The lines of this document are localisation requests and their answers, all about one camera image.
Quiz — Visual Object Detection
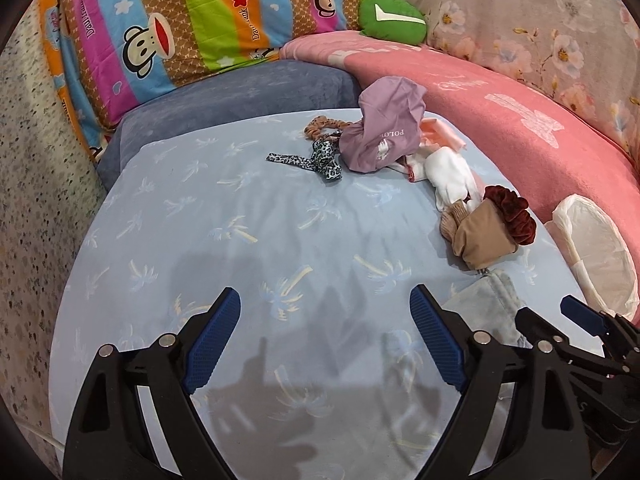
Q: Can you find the pink blanket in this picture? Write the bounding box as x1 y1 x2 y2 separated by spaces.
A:
279 30 640 241

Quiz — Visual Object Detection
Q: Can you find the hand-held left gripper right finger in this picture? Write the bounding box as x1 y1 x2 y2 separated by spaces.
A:
409 284 593 480

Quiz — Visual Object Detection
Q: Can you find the grey cloth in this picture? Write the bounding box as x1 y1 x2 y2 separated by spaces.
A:
442 270 533 348

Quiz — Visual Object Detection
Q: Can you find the speckled white sheet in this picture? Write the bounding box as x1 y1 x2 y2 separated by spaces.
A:
0 0 108 461

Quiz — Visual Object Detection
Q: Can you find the bin with white bag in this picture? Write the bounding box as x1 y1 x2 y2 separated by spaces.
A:
545 194 640 326

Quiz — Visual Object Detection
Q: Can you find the purple cloth cap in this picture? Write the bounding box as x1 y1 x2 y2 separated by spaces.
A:
339 76 428 176

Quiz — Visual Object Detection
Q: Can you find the light pink cloth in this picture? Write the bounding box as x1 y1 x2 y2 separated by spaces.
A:
419 117 468 153

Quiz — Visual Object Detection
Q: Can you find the leopard print ribbon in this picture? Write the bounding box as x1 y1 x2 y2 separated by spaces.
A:
266 140 343 184

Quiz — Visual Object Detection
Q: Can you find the beige stocking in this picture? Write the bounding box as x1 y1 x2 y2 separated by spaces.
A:
452 205 521 271

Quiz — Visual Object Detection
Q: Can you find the colourful monkey cartoon pillow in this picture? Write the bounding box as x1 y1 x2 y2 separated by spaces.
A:
37 0 376 161

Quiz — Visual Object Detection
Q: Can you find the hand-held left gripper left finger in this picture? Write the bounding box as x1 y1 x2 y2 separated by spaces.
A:
62 287 242 480

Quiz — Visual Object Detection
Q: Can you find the brown braided hair tie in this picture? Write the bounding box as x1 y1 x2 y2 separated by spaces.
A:
303 116 346 142

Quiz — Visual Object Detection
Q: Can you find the blue-grey pillow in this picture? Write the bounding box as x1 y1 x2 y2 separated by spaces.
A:
95 59 363 193

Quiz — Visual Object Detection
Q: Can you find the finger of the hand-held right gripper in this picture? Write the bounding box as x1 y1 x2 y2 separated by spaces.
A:
560 295 640 361
515 304 601 366

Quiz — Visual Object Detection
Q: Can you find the dark red velvet scrunchie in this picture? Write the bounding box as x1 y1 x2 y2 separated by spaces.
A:
482 185 537 247

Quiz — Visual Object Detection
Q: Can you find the white cable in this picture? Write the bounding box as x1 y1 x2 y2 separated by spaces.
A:
20 422 66 453

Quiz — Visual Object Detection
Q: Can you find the floral grey pillow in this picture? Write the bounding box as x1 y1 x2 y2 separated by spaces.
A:
372 0 640 153

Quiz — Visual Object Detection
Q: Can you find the green cushion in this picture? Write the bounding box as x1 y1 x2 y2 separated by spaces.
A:
357 0 428 46

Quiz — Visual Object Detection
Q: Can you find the brown knitted sock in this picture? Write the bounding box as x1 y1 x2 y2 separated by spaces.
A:
440 199 473 246

